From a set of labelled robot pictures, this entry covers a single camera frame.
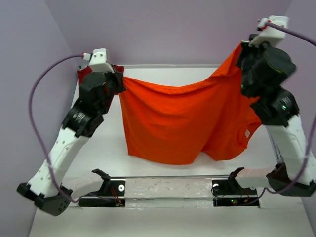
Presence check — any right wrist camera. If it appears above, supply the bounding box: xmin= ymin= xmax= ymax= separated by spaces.
xmin=249 ymin=15 xmax=289 ymax=46

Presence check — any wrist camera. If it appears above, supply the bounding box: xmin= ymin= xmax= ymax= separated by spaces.
xmin=249 ymin=15 xmax=289 ymax=46
xmin=82 ymin=48 xmax=115 ymax=73

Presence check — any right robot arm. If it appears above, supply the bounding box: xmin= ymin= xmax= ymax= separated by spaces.
xmin=227 ymin=41 xmax=316 ymax=197

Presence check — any orange t-shirt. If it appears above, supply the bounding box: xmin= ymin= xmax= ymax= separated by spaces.
xmin=119 ymin=46 xmax=261 ymax=165

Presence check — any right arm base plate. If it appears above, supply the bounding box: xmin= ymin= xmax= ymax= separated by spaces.
xmin=211 ymin=179 xmax=260 ymax=207

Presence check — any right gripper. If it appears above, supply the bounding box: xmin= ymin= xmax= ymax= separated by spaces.
xmin=234 ymin=33 xmax=275 ymax=95

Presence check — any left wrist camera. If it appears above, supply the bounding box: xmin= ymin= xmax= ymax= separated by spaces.
xmin=82 ymin=48 xmax=115 ymax=73

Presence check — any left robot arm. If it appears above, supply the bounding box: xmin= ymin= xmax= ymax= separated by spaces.
xmin=17 ymin=65 xmax=126 ymax=216

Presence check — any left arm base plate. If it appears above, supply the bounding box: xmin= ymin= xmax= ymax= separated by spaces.
xmin=78 ymin=179 xmax=125 ymax=208

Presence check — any dark red folded t-shirt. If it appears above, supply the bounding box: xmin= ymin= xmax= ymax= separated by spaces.
xmin=77 ymin=65 xmax=124 ymax=85

